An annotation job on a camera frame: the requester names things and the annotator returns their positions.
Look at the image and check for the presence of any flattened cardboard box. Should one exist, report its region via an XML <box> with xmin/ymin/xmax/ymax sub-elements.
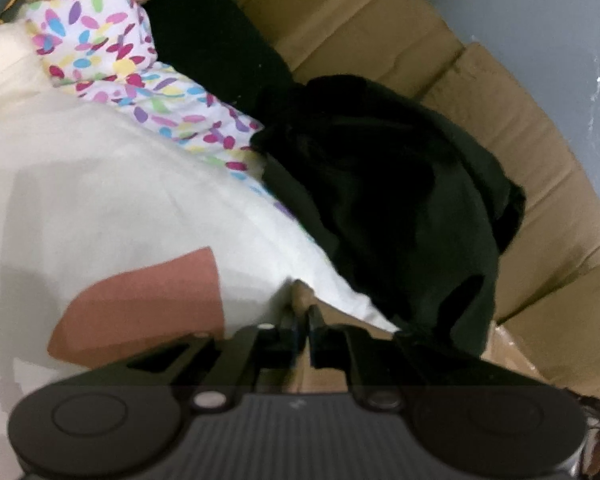
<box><xmin>200</xmin><ymin>0</ymin><xmax>600</xmax><ymax>403</ymax></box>

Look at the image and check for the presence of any plush doll in floral dress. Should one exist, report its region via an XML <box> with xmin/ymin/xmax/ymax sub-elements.
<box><xmin>24</xmin><ymin>0</ymin><xmax>293</xmax><ymax>221</ymax></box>

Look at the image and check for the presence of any white bear print bed sheet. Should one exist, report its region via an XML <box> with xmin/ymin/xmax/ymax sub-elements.
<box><xmin>0</xmin><ymin>22</ymin><xmax>401</xmax><ymax>480</ymax></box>

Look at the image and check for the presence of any crumpled black garment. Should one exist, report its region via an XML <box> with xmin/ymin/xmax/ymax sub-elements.
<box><xmin>250</xmin><ymin>75</ymin><xmax>527</xmax><ymax>359</ymax></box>

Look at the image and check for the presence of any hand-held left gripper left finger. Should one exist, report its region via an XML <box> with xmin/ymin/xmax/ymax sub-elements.
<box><xmin>125</xmin><ymin>305</ymin><xmax>306</xmax><ymax>409</ymax></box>

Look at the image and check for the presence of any brown printed t-shirt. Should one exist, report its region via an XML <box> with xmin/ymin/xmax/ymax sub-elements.
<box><xmin>286</xmin><ymin>279</ymin><xmax>401</xmax><ymax>396</ymax></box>

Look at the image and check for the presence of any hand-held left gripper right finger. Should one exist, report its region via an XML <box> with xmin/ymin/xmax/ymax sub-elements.
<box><xmin>307</xmin><ymin>305</ymin><xmax>481</xmax><ymax>409</ymax></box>

